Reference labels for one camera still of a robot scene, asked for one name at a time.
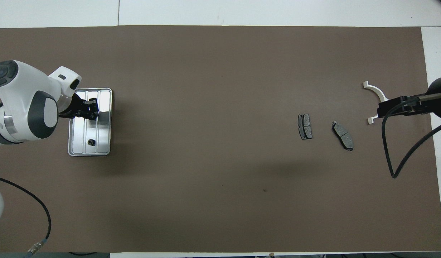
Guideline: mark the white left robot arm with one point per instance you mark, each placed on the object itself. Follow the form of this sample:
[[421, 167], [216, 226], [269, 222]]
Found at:
[[20, 93]]

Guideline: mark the dark rectangular brake pad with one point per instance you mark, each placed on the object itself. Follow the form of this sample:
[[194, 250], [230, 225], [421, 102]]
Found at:
[[305, 126]]

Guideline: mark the brown table mat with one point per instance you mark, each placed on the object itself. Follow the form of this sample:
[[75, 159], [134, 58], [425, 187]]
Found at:
[[220, 179]]

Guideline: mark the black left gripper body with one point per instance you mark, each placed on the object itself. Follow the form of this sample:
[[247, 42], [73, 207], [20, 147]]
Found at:
[[77, 109]]

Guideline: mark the white curved plastic bracket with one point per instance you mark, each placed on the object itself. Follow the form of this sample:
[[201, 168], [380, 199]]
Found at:
[[376, 89]]

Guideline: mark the dark curved brake pad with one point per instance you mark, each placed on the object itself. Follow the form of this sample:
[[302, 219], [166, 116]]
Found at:
[[342, 136]]

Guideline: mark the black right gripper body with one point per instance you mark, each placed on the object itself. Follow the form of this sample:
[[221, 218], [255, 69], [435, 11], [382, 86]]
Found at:
[[406, 105]]

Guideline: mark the small black bearing gear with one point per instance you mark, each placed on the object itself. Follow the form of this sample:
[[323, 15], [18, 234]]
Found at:
[[91, 142]]

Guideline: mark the silver metal tray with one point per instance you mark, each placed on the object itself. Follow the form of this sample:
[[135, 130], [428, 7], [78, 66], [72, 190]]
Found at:
[[104, 136]]

